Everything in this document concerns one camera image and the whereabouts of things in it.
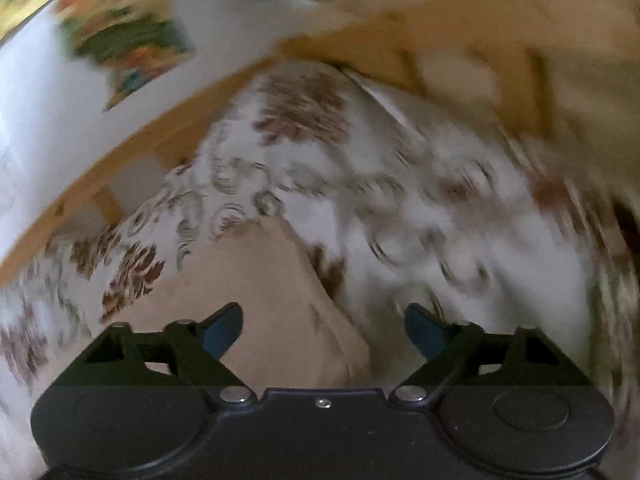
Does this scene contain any floral patterned bed quilt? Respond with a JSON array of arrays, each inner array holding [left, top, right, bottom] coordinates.
[[1, 63, 639, 479]]

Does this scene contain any wooden bed frame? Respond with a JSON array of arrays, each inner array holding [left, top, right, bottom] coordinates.
[[1, 0, 639, 283]]

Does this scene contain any landscape painting poster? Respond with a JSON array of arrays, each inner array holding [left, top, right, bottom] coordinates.
[[54, 0, 194, 110]]

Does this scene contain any beige hooded zip jacket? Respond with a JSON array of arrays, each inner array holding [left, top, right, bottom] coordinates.
[[116, 217, 370, 392]]

